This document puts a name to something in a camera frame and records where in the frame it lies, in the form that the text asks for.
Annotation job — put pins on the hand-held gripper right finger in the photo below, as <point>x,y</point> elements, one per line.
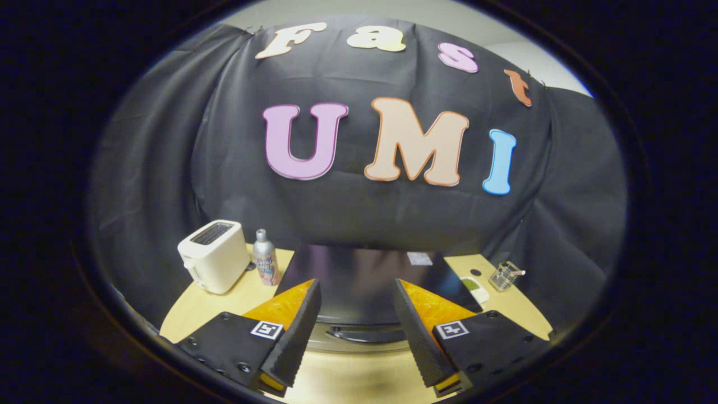
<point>418,336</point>

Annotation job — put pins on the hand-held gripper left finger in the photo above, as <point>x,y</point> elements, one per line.
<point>300,331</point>

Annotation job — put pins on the black toaster oven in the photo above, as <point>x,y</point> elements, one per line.
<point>359,280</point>

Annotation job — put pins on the white pop-up toaster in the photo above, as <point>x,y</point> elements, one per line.
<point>216,258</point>

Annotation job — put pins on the small silver bottle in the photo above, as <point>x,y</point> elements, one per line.
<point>265,258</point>

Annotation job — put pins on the black backdrop cloth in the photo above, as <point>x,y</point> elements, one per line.
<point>364,213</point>

